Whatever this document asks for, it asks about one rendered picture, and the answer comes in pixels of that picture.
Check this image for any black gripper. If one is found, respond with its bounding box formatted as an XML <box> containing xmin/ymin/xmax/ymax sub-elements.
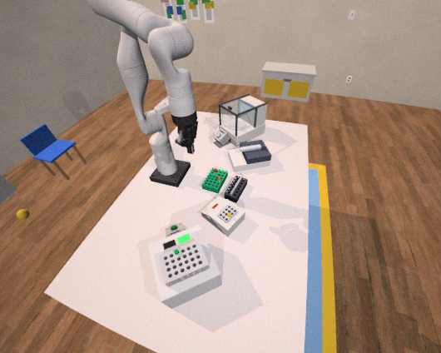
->
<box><xmin>171</xmin><ymin>111</ymin><xmax>198</xmax><ymax>154</ymax></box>

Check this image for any green tube rack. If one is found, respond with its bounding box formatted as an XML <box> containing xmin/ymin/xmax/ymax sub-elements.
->
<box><xmin>202</xmin><ymin>167</ymin><xmax>228</xmax><ymax>193</ymax></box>

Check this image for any analytical balance with glass draft shield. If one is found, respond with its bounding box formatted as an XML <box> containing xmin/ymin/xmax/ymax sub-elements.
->
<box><xmin>213</xmin><ymin>94</ymin><xmax>268</xmax><ymax>148</ymax></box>

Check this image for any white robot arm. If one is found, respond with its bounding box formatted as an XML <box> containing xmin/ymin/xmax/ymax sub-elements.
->
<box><xmin>87</xmin><ymin>0</ymin><xmax>196</xmax><ymax>176</ymax></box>

